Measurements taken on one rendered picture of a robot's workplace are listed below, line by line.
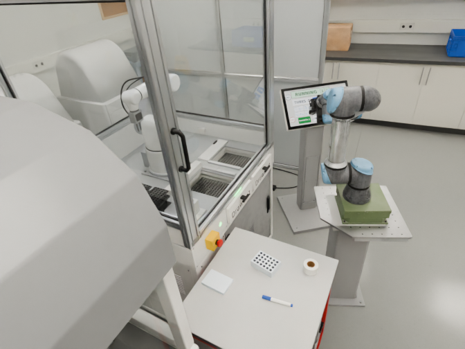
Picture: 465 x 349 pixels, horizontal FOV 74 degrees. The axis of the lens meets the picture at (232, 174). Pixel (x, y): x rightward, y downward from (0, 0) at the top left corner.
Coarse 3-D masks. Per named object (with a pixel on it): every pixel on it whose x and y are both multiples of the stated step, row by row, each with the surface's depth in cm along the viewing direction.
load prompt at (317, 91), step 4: (316, 88) 231; (320, 88) 231; (324, 88) 231; (328, 88) 232; (292, 92) 229; (296, 92) 229; (300, 92) 229; (304, 92) 230; (308, 92) 230; (312, 92) 230; (316, 92) 230; (320, 92) 231; (292, 96) 228; (296, 96) 229; (300, 96) 229; (304, 96) 229
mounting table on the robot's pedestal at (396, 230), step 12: (324, 192) 197; (384, 192) 192; (324, 204) 187; (324, 216) 179; (396, 216) 175; (336, 228) 172; (348, 228) 170; (360, 228) 170; (372, 228) 169; (384, 228) 168; (396, 228) 168; (360, 240) 167; (372, 240) 166; (384, 240) 165; (396, 240) 165
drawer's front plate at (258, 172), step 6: (270, 156) 207; (264, 162) 200; (270, 162) 209; (258, 168) 194; (270, 168) 212; (252, 174) 189; (258, 174) 194; (264, 174) 205; (252, 180) 189; (252, 186) 192
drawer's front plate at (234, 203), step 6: (246, 186) 181; (240, 192) 176; (246, 192) 183; (234, 198) 172; (234, 204) 170; (240, 204) 178; (228, 210) 165; (234, 210) 172; (240, 210) 180; (228, 216) 168; (234, 216) 174; (228, 222) 171
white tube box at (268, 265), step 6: (258, 252) 156; (258, 258) 153; (264, 258) 153; (270, 258) 154; (252, 264) 153; (258, 264) 150; (264, 264) 150; (270, 264) 150; (276, 264) 150; (264, 270) 148; (270, 270) 148; (276, 270) 149; (270, 276) 148
